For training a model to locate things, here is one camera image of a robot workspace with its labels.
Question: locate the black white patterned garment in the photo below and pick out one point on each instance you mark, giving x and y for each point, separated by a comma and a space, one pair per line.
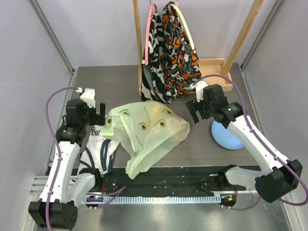
152, 78

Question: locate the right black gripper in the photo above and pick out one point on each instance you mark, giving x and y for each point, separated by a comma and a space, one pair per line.
197, 107

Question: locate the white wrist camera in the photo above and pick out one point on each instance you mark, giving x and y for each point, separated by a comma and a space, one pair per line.
198, 87
88, 96

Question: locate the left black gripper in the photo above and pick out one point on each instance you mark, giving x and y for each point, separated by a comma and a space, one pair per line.
98, 119

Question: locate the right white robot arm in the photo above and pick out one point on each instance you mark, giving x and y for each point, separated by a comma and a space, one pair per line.
277, 176

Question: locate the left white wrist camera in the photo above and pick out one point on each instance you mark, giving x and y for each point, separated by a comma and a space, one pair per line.
88, 96

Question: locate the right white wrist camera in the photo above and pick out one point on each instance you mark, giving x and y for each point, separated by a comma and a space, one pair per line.
198, 87

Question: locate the pink clothes hanger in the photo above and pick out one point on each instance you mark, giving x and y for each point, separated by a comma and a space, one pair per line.
152, 7

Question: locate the orange black camouflage garment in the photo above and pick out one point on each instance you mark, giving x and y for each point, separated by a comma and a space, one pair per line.
180, 64

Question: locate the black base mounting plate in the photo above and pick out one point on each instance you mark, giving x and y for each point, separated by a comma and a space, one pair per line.
167, 181

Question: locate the green avocado print plastic bag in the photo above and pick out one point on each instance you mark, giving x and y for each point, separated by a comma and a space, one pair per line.
147, 131

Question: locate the light blue plate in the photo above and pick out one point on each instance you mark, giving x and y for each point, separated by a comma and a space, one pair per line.
224, 137

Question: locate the cream wooden clothes hanger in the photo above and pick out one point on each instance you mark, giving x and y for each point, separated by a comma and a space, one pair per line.
179, 13

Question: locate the white slotted cable duct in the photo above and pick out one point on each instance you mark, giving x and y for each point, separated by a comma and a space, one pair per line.
91, 200

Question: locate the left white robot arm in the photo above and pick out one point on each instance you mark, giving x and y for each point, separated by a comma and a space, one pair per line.
58, 203

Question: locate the white navy trimmed shirt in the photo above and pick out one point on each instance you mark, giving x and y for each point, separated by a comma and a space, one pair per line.
99, 152

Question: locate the wooden clothes rack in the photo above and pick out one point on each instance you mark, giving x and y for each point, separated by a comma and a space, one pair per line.
219, 66

